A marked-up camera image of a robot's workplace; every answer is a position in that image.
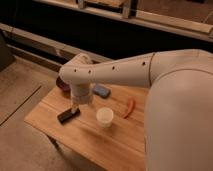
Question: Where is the blue sponge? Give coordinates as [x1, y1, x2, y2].
[93, 85, 111, 98]

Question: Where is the wooden table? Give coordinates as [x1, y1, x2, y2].
[25, 85, 148, 171]

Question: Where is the dark red ceramic bowl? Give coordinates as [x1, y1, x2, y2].
[56, 77, 70, 92]

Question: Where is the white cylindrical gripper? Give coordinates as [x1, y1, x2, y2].
[71, 84, 92, 113]

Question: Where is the red chili pepper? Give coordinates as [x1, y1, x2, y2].
[123, 98, 135, 118]

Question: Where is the black rectangular block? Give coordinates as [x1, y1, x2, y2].
[57, 109, 80, 124]

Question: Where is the white plastic cup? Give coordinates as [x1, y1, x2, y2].
[96, 107, 114, 128]

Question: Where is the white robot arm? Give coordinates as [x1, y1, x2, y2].
[59, 49, 213, 171]

